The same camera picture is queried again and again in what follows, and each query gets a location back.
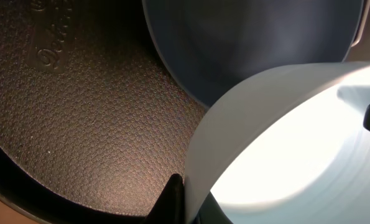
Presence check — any light blue bowl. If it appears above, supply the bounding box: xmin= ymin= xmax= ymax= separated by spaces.
xmin=185 ymin=62 xmax=370 ymax=223

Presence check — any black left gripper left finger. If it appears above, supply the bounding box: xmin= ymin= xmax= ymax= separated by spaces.
xmin=142 ymin=174 xmax=185 ymax=224

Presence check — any round black tray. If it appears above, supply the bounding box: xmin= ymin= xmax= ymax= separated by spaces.
xmin=0 ymin=0 xmax=205 ymax=223

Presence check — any dark blue plate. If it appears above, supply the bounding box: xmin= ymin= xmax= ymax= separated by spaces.
xmin=142 ymin=0 xmax=370 ymax=108

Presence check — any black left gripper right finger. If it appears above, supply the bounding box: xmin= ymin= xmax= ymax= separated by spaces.
xmin=198 ymin=192 xmax=233 ymax=224

